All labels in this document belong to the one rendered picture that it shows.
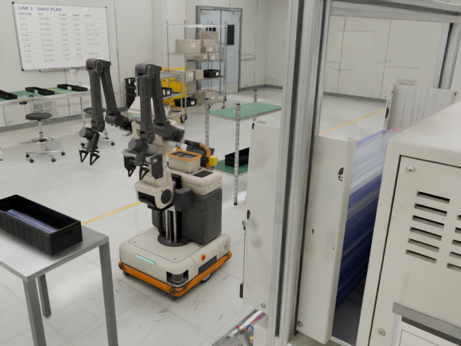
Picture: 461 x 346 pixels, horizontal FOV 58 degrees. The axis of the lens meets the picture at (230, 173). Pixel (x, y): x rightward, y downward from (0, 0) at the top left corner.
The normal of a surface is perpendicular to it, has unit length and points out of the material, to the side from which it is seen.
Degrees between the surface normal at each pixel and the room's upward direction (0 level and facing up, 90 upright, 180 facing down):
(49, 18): 90
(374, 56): 90
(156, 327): 0
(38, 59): 90
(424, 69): 90
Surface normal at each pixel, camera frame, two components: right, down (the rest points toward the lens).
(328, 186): -0.63, 0.25
